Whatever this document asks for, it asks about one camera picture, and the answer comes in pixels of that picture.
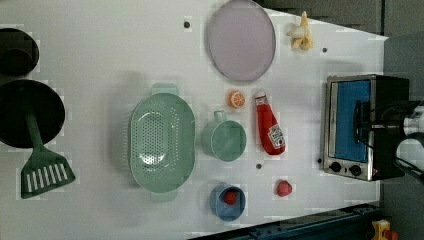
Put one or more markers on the silver toaster oven blue door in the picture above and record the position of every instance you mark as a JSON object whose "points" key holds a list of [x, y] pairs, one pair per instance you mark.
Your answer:
{"points": [[363, 124]]}

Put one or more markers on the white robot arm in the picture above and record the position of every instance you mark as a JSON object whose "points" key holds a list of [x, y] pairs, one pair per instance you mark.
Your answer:
{"points": [[409, 155]]}

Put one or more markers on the orange slice toy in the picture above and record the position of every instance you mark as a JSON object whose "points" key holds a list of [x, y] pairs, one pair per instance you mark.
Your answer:
{"points": [[236, 99]]}

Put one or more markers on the green perforated colander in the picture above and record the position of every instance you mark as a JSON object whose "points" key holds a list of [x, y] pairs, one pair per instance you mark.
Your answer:
{"points": [[162, 142]]}

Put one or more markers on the red ketchup bottle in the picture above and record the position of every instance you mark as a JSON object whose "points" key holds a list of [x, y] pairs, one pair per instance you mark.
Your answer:
{"points": [[270, 132]]}

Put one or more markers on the red strawberry in cup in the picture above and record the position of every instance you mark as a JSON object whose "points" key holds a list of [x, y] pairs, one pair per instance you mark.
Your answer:
{"points": [[230, 197]]}

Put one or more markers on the lilac round plate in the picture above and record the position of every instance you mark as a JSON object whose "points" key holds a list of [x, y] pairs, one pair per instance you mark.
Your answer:
{"points": [[241, 40]]}

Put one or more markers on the red strawberry toy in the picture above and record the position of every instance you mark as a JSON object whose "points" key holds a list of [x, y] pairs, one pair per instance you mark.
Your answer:
{"points": [[283, 188]]}

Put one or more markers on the peeled banana toy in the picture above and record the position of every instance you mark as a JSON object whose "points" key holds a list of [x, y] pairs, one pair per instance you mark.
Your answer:
{"points": [[301, 35]]}

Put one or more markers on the dark green slotted spatula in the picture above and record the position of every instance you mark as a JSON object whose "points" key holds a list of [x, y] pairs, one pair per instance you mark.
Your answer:
{"points": [[45, 170]]}

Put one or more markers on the black round pan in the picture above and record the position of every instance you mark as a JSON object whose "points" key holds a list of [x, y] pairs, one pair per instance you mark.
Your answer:
{"points": [[15, 97]]}

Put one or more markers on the yellow red button box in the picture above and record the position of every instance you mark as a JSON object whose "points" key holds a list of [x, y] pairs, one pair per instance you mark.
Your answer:
{"points": [[383, 231]]}

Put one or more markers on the black round pot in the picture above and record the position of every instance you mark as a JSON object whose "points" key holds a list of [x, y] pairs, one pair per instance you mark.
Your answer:
{"points": [[19, 52]]}

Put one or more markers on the green cup with handle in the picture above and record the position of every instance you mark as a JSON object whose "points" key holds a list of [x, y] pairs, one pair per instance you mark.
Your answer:
{"points": [[223, 139]]}

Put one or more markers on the blue metal frame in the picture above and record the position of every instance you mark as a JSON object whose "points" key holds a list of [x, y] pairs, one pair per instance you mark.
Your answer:
{"points": [[350, 223]]}

